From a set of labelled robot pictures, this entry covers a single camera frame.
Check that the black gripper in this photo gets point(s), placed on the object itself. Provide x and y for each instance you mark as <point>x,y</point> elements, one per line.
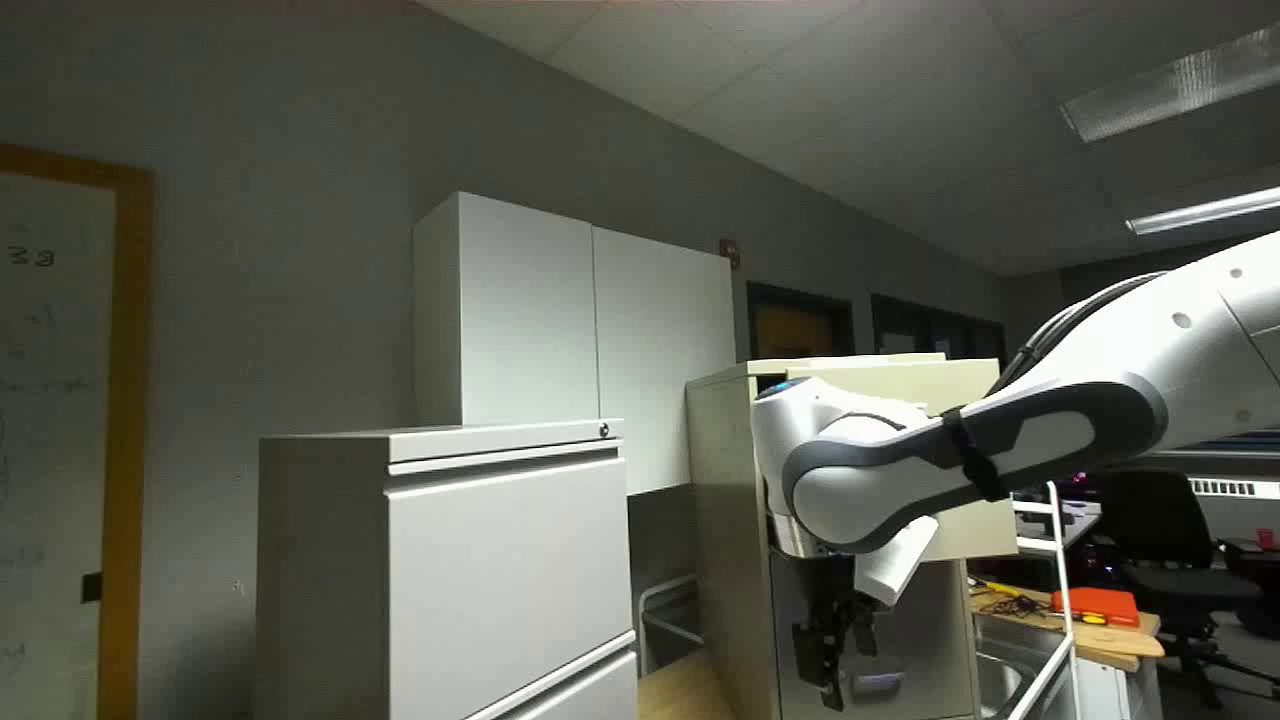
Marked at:
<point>836,624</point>

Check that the beige cabinet drawer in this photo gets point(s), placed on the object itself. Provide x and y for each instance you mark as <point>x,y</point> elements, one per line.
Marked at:
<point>920,380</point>

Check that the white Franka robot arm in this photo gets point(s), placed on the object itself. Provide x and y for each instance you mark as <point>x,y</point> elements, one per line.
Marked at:
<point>1064,425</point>

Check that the beige filing cabinet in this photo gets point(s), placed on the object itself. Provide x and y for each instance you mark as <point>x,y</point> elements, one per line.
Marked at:
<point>724,532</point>

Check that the grey lateral filing cabinet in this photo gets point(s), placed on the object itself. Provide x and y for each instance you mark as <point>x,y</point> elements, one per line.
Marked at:
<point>506,575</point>

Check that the tall white storage cabinet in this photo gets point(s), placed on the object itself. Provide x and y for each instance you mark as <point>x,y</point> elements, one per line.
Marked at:
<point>563,320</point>

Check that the orange tool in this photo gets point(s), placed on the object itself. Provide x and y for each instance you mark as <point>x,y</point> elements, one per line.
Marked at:
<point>1101,604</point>

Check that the wooden work table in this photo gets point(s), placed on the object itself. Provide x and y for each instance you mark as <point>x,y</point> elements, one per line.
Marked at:
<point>1122,642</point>

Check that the black office chair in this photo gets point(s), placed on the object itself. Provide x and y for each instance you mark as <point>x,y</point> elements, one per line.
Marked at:
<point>1182,547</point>

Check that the narrow ceiling light strip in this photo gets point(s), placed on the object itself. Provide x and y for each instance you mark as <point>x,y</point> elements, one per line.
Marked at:
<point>1203,210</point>

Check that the large ceiling light panel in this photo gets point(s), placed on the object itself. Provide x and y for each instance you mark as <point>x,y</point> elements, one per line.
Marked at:
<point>1174,81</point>

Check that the wood framed whiteboard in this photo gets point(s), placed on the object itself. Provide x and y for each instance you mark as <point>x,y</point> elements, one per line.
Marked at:
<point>60,425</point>

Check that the white metal rack frame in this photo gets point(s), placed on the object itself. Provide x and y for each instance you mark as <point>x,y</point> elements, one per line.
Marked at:
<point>1060,585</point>

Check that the wide dark wall window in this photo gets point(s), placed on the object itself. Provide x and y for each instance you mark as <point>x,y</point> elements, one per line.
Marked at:
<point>796,327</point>

